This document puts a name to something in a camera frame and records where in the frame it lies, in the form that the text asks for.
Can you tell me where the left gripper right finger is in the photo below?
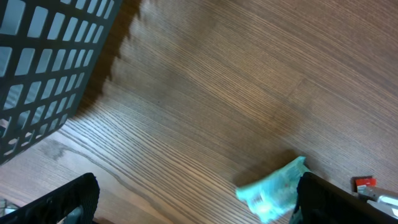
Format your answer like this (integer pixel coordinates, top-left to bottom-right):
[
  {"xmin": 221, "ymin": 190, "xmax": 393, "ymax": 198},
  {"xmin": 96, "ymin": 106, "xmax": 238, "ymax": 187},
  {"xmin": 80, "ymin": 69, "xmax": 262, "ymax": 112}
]
[{"xmin": 289, "ymin": 172, "xmax": 397, "ymax": 224}]

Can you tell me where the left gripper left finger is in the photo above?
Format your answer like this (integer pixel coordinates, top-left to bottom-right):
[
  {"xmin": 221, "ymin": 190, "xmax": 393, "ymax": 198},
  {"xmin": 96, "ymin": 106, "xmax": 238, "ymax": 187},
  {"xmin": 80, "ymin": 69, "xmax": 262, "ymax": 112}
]
[{"xmin": 1, "ymin": 172, "xmax": 100, "ymax": 224}]

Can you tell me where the red snack bar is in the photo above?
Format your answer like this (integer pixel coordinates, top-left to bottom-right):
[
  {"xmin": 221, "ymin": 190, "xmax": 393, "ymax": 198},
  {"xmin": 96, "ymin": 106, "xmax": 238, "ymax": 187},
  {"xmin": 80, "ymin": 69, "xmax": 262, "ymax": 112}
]
[{"xmin": 354, "ymin": 177, "xmax": 377, "ymax": 193}]

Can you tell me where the light blue white packet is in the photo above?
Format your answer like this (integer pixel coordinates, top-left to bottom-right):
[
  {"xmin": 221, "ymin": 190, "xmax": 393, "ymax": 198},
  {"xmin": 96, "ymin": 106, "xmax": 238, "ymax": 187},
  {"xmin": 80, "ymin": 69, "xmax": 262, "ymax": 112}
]
[{"xmin": 236, "ymin": 156, "xmax": 309, "ymax": 223}]

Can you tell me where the grey plastic shopping basket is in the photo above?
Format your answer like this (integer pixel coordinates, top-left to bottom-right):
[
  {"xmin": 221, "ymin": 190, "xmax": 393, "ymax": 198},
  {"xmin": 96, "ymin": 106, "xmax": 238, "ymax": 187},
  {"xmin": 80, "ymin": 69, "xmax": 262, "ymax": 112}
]
[{"xmin": 1, "ymin": 0, "xmax": 121, "ymax": 163}]

